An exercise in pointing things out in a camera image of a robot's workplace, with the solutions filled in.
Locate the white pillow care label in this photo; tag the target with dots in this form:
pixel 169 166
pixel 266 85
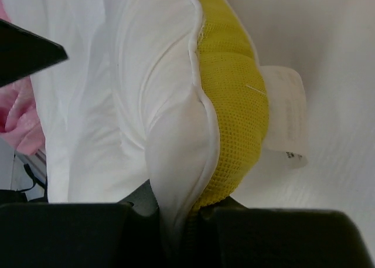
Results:
pixel 287 128

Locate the white pillow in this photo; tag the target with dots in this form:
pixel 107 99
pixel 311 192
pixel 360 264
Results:
pixel 167 91

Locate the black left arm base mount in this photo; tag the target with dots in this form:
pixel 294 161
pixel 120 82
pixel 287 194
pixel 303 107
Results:
pixel 28 182

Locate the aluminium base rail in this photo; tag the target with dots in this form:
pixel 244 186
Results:
pixel 40 158

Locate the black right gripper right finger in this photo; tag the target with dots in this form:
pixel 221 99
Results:
pixel 231 235

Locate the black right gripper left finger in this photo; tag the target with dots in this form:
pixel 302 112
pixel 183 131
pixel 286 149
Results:
pixel 122 234

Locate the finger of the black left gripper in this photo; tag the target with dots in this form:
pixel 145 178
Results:
pixel 24 53

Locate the pink pillowcase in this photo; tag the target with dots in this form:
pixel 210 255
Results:
pixel 20 124

